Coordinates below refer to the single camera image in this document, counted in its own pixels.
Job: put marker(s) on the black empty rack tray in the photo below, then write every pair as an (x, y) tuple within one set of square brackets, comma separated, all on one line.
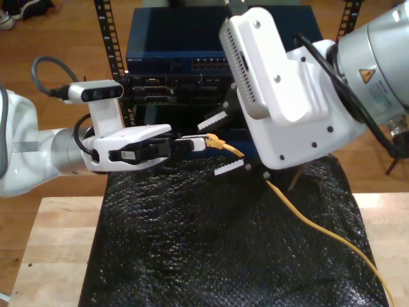
[(179, 115)]

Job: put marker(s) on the black Dell server unit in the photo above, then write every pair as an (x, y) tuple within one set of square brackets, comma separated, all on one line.
[(159, 91)]

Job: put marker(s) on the dark wooden chair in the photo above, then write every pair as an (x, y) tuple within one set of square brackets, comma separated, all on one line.
[(391, 167)]

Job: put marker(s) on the black bubble-wrap mat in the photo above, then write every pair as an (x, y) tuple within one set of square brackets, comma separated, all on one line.
[(191, 256)]

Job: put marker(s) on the small blue floor item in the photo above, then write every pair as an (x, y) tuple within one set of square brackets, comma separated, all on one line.
[(399, 4)]

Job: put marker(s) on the dark blue shoe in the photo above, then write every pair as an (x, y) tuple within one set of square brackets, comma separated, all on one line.
[(28, 8)]

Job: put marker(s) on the white sneaker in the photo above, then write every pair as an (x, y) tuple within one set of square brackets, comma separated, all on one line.
[(3, 20)]

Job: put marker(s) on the blue Netgear network switch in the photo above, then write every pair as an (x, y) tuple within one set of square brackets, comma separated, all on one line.
[(175, 32)]

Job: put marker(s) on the black perforated rack frame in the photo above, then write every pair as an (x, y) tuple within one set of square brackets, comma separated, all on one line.
[(108, 38)]

